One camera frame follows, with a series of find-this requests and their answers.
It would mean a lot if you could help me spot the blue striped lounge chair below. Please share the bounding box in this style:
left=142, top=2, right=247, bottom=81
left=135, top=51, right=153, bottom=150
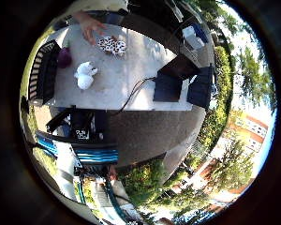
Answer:
left=36, top=132, right=59, bottom=158
left=72, top=145, right=120, bottom=166

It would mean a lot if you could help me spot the green garden hose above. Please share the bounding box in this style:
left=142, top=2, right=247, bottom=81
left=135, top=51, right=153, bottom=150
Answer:
left=103, top=174, right=131, bottom=223

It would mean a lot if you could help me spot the white box with blue lid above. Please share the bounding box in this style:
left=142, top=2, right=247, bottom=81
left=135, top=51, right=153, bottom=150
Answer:
left=181, top=22, right=210, bottom=52

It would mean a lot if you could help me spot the green hedge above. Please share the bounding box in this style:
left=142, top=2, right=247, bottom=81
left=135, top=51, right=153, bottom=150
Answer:
left=198, top=46, right=234, bottom=153

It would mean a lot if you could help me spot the black cable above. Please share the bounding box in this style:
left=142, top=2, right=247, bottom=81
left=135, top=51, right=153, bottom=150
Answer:
left=110, top=76, right=157, bottom=116

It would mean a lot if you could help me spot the purple plush toy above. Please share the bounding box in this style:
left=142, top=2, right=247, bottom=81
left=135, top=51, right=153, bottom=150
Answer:
left=57, top=43, right=74, bottom=69

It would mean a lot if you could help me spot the small black object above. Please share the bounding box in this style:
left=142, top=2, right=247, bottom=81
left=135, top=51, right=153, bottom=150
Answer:
left=20, top=97, right=31, bottom=115

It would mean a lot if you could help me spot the orange and white building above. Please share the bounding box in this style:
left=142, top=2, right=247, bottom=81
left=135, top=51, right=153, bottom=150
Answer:
left=228, top=111, right=270, bottom=153

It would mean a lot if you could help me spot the black plastic lattice basket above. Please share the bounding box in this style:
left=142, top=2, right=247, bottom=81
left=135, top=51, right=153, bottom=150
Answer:
left=27, top=39, right=62, bottom=106

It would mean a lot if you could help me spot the white plush animal toy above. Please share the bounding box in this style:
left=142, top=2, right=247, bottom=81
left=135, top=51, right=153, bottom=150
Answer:
left=73, top=61, right=99, bottom=91

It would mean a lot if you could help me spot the leopard print plush toy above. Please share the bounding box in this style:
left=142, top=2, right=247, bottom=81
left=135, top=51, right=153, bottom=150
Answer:
left=96, top=35, right=127, bottom=57

